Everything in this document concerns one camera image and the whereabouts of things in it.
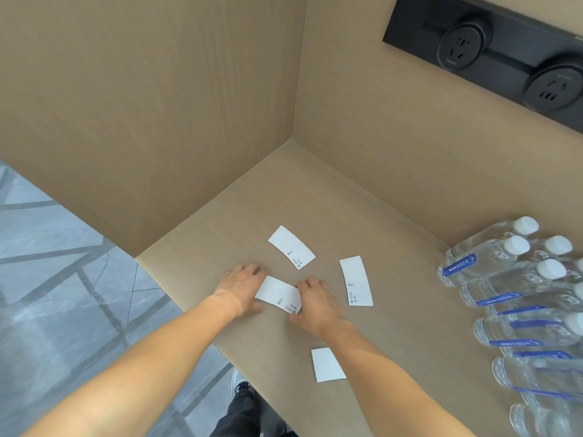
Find white paper cup sleeve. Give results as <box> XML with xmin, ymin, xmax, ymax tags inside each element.
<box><xmin>268</xmin><ymin>225</ymin><xmax>316</xmax><ymax>272</ymax></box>
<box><xmin>254</xmin><ymin>276</ymin><xmax>302</xmax><ymax>315</ymax></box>
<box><xmin>338</xmin><ymin>256</ymin><xmax>374</xmax><ymax>307</ymax></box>
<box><xmin>312</xmin><ymin>347</ymin><xmax>348</xmax><ymax>383</ymax></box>

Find person's left forearm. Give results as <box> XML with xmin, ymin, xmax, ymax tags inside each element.
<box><xmin>20</xmin><ymin>289</ymin><xmax>240</xmax><ymax>437</ymax></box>

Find group of clear water bottles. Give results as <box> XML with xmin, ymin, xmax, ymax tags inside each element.
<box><xmin>436</xmin><ymin>216</ymin><xmax>583</xmax><ymax>437</ymax></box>

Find person's right hand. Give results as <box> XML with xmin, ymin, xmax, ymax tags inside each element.
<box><xmin>288</xmin><ymin>276</ymin><xmax>351</xmax><ymax>339</ymax></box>

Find black power socket track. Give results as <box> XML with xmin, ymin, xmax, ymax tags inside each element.
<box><xmin>383</xmin><ymin>0</ymin><xmax>583</xmax><ymax>130</ymax></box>

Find round black power socket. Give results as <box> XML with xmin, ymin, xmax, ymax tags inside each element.
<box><xmin>522</xmin><ymin>54</ymin><xmax>583</xmax><ymax>115</ymax></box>
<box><xmin>437</xmin><ymin>13</ymin><xmax>493</xmax><ymax>71</ymax></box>

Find person's black trousers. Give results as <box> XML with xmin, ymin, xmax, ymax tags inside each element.
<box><xmin>210</xmin><ymin>389</ymin><xmax>292</xmax><ymax>437</ymax></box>

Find person's white shoe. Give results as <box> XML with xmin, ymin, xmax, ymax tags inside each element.
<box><xmin>231</xmin><ymin>368</ymin><xmax>252</xmax><ymax>396</ymax></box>

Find person's right forearm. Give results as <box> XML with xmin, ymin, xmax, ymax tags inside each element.
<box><xmin>314</xmin><ymin>319</ymin><xmax>478</xmax><ymax>437</ymax></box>

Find person's left hand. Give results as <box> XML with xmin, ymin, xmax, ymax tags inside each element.
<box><xmin>213</xmin><ymin>263</ymin><xmax>268</xmax><ymax>320</ymax></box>

